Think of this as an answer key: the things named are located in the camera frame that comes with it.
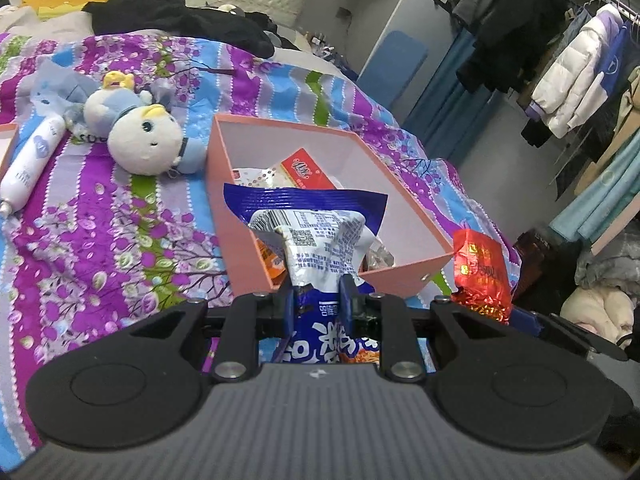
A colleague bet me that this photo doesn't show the blue white plush toy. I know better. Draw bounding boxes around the blue white plush toy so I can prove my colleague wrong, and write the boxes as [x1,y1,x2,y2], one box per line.
[82,70,206,177]

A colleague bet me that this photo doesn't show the white cabinet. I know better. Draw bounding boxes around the white cabinet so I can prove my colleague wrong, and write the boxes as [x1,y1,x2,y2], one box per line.
[295,0,456,122]

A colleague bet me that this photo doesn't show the red foil tea packet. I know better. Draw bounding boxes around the red foil tea packet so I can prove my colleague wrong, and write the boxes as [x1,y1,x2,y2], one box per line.
[451,229,512,324]

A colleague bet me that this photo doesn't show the clear red-label snack bag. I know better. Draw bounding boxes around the clear red-label snack bag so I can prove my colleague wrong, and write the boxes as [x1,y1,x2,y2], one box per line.
[232,148,335,190]

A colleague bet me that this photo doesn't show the black clothing pile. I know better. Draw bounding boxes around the black clothing pile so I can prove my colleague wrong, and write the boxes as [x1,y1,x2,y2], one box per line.
[82,0,298,58]

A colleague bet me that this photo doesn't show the pink box lid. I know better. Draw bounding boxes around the pink box lid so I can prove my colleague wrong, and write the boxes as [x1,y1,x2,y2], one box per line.
[0,122,20,179]

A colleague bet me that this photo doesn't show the blue white snack bag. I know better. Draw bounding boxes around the blue white snack bag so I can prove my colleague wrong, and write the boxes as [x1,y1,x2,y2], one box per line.
[224,184,387,364]

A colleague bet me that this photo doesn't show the pink cardboard box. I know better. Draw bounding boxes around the pink cardboard box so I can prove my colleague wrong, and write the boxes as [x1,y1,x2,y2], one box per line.
[205,113,454,298]

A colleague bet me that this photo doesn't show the orange sausage snack pack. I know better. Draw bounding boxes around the orange sausage snack pack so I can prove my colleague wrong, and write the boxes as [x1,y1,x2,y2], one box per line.
[257,240,286,286]

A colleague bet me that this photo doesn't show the black hanging coat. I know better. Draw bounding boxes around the black hanging coat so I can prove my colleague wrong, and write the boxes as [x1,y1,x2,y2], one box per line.
[457,0,567,93]

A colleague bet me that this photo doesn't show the white spray bottle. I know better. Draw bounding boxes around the white spray bottle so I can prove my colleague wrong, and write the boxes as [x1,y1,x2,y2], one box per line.
[1,114,66,218]

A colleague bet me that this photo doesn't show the white puffer jacket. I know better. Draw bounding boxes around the white puffer jacket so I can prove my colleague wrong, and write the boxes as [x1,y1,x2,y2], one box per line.
[527,3,630,139]

